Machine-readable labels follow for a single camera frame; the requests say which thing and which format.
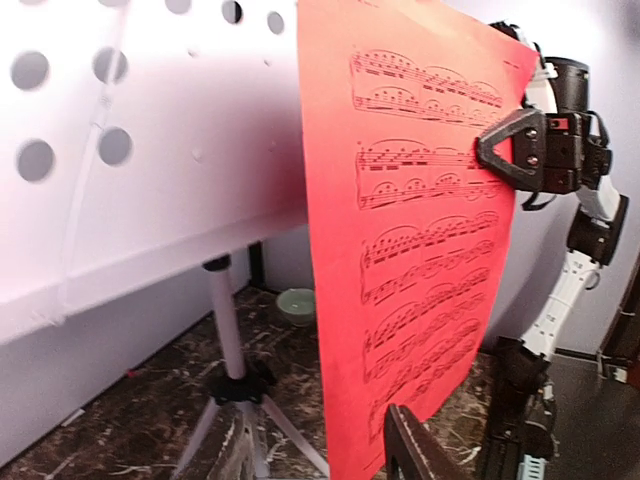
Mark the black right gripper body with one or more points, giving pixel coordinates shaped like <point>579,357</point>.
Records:
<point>578,153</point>

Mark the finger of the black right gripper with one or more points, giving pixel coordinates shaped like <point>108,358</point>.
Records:
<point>514,149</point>

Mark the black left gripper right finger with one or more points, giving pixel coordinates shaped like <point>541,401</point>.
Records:
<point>412,452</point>

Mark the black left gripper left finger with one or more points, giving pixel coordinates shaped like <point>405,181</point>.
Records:
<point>231,445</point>

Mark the red sheet music page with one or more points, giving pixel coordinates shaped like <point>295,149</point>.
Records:
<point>409,235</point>

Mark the white perforated music stand desk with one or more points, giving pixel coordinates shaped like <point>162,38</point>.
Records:
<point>139,139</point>

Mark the white folding tripod stand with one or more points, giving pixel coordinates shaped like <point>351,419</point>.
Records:
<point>243,384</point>

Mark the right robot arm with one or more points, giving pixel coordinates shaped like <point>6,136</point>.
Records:
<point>518,439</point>

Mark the pale green ceramic bowl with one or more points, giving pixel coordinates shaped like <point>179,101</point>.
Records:
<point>297,306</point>

